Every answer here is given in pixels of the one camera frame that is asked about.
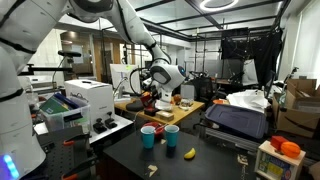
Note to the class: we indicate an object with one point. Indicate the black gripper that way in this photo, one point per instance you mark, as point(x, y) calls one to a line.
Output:
point(154, 95)

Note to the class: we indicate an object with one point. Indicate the red plastic cup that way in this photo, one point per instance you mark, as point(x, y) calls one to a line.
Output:
point(146, 100)

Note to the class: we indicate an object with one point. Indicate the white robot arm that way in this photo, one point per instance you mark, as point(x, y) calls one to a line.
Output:
point(24, 24)

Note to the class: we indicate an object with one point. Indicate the blue cup left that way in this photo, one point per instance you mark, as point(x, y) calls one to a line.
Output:
point(148, 133)

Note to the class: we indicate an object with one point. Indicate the blue cup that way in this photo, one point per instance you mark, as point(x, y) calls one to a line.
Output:
point(171, 134)
point(148, 133)

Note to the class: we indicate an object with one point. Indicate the red bowl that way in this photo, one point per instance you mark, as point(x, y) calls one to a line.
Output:
point(159, 129)

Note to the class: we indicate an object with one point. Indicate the blue cup right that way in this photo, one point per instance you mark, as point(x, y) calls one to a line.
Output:
point(171, 134)

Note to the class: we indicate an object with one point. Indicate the orange bowl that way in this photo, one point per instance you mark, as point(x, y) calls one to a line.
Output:
point(220, 101)

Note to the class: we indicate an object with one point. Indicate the brown football toy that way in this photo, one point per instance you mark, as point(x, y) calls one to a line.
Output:
point(177, 98)

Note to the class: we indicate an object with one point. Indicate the tan rectangular box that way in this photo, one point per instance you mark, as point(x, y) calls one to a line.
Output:
point(165, 115)

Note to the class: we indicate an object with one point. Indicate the wooden desk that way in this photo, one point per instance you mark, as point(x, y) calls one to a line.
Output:
point(178, 114)

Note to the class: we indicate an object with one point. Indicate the white computer monitor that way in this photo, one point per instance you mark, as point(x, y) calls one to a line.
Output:
point(126, 76)

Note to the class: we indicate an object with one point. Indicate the white cardboard box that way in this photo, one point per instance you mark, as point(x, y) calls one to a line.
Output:
point(97, 94)

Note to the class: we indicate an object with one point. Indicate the yellow toy banana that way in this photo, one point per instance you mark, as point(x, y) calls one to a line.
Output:
point(190, 154)

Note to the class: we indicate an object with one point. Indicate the clear plastic storage bin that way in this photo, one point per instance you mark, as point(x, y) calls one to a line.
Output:
point(59, 115)

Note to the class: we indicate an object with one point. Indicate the blue plastic bin lid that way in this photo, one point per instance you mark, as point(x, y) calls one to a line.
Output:
point(243, 120)

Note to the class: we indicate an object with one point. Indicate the black curtain backdrop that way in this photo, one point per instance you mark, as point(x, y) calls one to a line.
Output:
point(264, 49)

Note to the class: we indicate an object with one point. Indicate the red toy block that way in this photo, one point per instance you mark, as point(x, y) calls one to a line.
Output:
point(277, 141)

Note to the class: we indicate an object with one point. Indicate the wooden toy box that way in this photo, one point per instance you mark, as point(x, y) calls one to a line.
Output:
point(272, 165)

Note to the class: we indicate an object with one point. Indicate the orange toy ball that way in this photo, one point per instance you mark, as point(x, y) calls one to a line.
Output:
point(290, 149)

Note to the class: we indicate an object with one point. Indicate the brown cardboard box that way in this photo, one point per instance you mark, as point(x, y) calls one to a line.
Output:
point(297, 110)

